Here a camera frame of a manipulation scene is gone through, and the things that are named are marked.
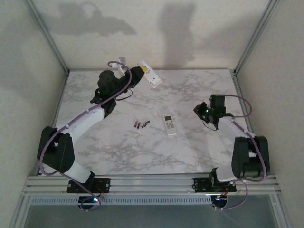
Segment gripper thin black cable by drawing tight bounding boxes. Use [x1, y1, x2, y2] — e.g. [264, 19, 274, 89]
[201, 120, 218, 132]
[115, 88, 133, 102]

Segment right gripper thin black cable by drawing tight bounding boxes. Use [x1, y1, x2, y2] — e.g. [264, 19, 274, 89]
[201, 120, 218, 132]

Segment aluminium frame corner post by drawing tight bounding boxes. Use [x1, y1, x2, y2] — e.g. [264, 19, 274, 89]
[23, 0, 70, 75]
[232, 0, 281, 76]

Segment white remote control with label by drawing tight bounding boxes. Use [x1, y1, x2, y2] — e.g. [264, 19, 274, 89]
[137, 59, 162, 89]

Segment grey slotted cable duct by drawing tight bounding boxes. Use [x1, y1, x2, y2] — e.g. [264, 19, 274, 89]
[30, 196, 212, 205]

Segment white remote control with display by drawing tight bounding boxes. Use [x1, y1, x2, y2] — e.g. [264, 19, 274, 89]
[163, 114, 178, 136]

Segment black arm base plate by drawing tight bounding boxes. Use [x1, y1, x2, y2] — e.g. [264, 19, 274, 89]
[66, 178, 112, 193]
[193, 177, 238, 193]

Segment aluminium lower frame leg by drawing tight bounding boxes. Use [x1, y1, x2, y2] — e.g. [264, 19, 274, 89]
[270, 193, 293, 228]
[9, 193, 33, 228]

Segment left gripper thin black cable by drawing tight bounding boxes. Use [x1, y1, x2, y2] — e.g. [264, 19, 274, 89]
[115, 88, 133, 102]

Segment controller board with LED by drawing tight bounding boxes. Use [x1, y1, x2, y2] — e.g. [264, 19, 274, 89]
[77, 196, 102, 212]
[210, 195, 229, 211]

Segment aluminium table side rail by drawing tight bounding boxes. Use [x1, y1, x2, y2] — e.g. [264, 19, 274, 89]
[230, 69, 257, 140]
[35, 71, 70, 176]

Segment aluminium base rail beam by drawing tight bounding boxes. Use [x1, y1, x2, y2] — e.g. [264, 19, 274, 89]
[22, 174, 281, 197]

